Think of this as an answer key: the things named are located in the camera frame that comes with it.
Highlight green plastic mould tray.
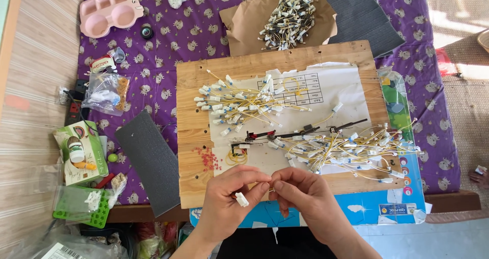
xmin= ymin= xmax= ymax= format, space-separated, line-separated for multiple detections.
xmin=52 ymin=185 xmax=112 ymax=229

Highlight pink car-shaped tray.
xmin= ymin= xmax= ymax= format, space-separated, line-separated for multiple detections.
xmin=79 ymin=0 xmax=145 ymax=39

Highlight wide heap of wire harnesses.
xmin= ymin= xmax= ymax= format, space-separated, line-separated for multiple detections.
xmin=267 ymin=118 xmax=425 ymax=185

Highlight purple patterned cloth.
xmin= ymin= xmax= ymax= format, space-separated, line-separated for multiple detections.
xmin=77 ymin=0 xmax=461 ymax=206

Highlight small heap of wire harnesses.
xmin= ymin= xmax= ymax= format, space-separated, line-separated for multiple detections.
xmin=193 ymin=69 xmax=312 ymax=137

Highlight heap of clear plastic bags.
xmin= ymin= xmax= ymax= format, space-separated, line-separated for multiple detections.
xmin=0 ymin=163 xmax=130 ymax=259

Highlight person's left hand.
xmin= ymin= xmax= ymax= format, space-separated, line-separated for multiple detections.
xmin=196 ymin=165 xmax=273 ymax=246

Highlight bag of rubber bands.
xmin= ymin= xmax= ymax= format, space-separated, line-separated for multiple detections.
xmin=81 ymin=72 xmax=131 ymax=117

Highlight wooden work board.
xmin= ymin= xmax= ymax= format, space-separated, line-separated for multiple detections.
xmin=176 ymin=40 xmax=405 ymax=210

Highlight person's black clothing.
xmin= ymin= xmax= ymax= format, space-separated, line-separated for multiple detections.
xmin=216 ymin=226 xmax=338 ymax=259

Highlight grey foam pad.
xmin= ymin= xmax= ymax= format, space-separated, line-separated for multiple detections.
xmin=114 ymin=109 xmax=182 ymax=218

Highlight white printed paper sheet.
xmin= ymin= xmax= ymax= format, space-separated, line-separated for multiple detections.
xmin=208 ymin=62 xmax=384 ymax=177

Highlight red pen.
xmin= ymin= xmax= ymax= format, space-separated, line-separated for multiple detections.
xmin=94 ymin=173 xmax=115 ymax=189

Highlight red and white snack packet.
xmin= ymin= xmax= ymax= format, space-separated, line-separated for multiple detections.
xmin=89 ymin=55 xmax=118 ymax=74

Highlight green and white carton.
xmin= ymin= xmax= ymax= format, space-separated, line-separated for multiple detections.
xmin=53 ymin=120 xmax=110 ymax=187

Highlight person's right hand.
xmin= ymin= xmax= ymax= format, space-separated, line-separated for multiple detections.
xmin=269 ymin=167 xmax=347 ymax=246

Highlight black wire jig rods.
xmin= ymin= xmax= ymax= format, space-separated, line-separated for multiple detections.
xmin=244 ymin=118 xmax=369 ymax=143

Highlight clear bag with white filling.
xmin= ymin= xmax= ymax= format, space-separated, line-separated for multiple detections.
xmin=107 ymin=173 xmax=128 ymax=210

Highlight woven straw mat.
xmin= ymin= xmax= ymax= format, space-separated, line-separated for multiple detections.
xmin=424 ymin=30 xmax=489 ymax=225

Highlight brown paper sheet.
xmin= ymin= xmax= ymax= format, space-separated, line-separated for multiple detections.
xmin=219 ymin=0 xmax=338 ymax=58

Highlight bag of white connectors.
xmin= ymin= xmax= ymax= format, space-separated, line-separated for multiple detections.
xmin=53 ymin=185 xmax=104 ymax=223

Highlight yellow rubber bands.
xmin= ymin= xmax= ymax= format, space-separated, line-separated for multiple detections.
xmin=225 ymin=146 xmax=249 ymax=166

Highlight black power strip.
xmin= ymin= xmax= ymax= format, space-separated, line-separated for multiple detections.
xmin=64 ymin=79 xmax=91 ymax=127

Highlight stack of grey foam pads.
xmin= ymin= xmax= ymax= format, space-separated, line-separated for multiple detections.
xmin=322 ymin=0 xmax=406 ymax=59

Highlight scatter of red beads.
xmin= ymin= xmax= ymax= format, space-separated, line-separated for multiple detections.
xmin=193 ymin=147 xmax=224 ymax=172

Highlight dark heap of wire harnesses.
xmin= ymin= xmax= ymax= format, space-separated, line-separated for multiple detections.
xmin=259 ymin=0 xmax=318 ymax=52

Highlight blue printed poster board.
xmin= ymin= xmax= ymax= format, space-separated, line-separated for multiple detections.
xmin=189 ymin=71 xmax=427 ymax=229

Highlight yellow wire with white connector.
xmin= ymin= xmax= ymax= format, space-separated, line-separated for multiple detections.
xmin=234 ymin=180 xmax=276 ymax=208

